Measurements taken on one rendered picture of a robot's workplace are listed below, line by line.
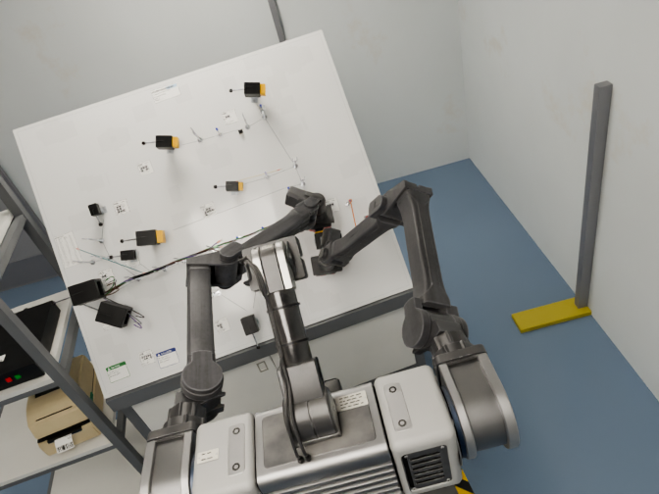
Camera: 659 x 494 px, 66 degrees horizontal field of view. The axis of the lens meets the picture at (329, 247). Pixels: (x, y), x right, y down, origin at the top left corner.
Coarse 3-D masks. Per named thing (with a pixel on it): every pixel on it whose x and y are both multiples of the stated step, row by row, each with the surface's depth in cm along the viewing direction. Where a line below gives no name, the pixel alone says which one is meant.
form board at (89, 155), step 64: (256, 64) 189; (320, 64) 190; (64, 128) 184; (128, 128) 185; (192, 128) 187; (256, 128) 188; (320, 128) 189; (64, 192) 183; (128, 192) 185; (192, 192) 186; (256, 192) 187; (320, 192) 188; (384, 256) 188; (320, 320) 186; (128, 384) 182
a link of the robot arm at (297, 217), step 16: (304, 208) 155; (272, 224) 146; (288, 224) 148; (304, 224) 154; (256, 240) 138; (272, 240) 140; (224, 256) 126; (240, 256) 130; (240, 272) 134; (224, 288) 132
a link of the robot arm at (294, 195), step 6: (288, 192) 164; (294, 192) 164; (300, 192) 164; (288, 198) 163; (294, 198) 162; (300, 198) 161; (312, 198) 159; (288, 204) 164; (294, 204) 163; (306, 204) 156; (312, 204) 157; (318, 204) 160
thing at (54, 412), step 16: (80, 368) 201; (80, 384) 194; (96, 384) 207; (32, 400) 192; (48, 400) 191; (64, 400) 190; (96, 400) 202; (32, 416) 188; (48, 416) 188; (64, 416) 189; (80, 416) 190; (32, 432) 188; (48, 432) 189; (64, 432) 190; (80, 432) 191; (96, 432) 194; (48, 448) 190
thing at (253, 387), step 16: (240, 368) 194; (256, 368) 196; (272, 368) 198; (224, 384) 197; (240, 384) 199; (256, 384) 201; (272, 384) 204; (160, 400) 193; (224, 400) 202; (240, 400) 204; (256, 400) 207; (272, 400) 209; (144, 416) 196; (160, 416) 198; (224, 416) 207
